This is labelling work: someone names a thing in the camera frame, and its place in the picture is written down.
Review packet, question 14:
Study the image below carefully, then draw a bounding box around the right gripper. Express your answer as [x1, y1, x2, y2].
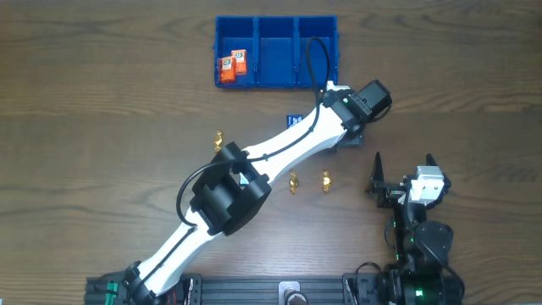
[366, 152, 440, 209]

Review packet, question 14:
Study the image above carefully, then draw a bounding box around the blue tray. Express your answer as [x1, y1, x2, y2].
[213, 15, 340, 89]

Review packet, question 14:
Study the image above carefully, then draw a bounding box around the orange candy box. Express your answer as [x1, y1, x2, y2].
[230, 49, 248, 76]
[218, 56, 237, 85]

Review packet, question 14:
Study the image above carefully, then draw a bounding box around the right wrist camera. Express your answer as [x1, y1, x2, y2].
[404, 165, 452, 207]

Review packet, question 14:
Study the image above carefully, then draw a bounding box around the mounting rail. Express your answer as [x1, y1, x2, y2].
[84, 273, 465, 305]

